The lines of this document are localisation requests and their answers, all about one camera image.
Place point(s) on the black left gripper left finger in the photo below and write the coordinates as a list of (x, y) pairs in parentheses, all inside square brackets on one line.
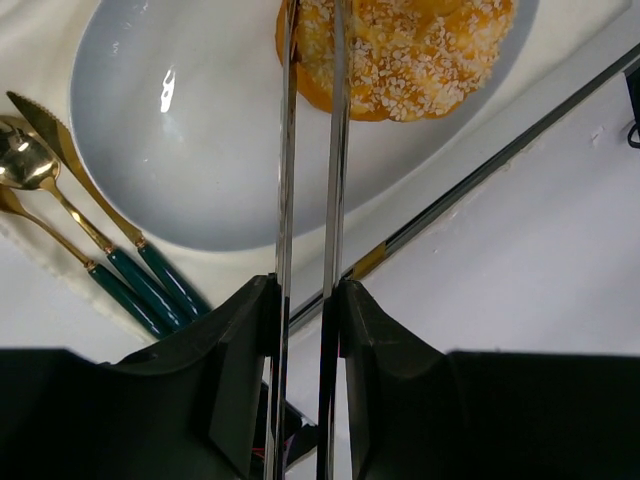
[(182, 408)]

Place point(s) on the pale blue oval plate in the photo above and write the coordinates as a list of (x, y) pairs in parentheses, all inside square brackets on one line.
[(175, 111)]

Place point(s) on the sugared twisted donut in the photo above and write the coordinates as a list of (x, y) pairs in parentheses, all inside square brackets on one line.
[(415, 60)]

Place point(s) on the gold spoon green handle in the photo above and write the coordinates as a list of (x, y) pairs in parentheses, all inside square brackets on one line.
[(28, 164)]

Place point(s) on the orange round cake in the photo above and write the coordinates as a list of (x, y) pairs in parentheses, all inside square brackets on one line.
[(317, 96)]

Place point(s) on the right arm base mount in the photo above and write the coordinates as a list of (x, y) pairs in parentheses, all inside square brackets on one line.
[(633, 87)]

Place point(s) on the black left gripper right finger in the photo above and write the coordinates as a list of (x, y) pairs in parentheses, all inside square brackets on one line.
[(418, 413)]

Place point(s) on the stainless steel tongs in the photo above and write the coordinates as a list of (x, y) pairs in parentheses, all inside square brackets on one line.
[(323, 208)]

